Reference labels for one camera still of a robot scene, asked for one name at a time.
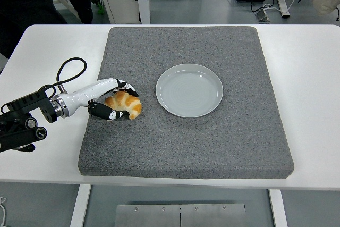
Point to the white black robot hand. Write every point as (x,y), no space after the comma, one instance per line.
(87,92)

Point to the golden croissant bread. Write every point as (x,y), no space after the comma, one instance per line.
(130,104)

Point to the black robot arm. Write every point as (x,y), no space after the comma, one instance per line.
(24,103)

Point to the round grey plate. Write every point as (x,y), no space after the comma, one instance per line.
(189,91)

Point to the grey metal plate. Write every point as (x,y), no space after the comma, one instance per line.
(148,217)

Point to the small green object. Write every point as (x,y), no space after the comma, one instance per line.
(100,7)

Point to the person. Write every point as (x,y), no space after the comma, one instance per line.
(24,3)

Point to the grey speckled mat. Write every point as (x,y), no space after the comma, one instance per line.
(186,144)

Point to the white table leg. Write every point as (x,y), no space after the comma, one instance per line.
(279,211)
(79,205)

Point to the small grey pedal box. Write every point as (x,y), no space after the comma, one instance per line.
(263,16)

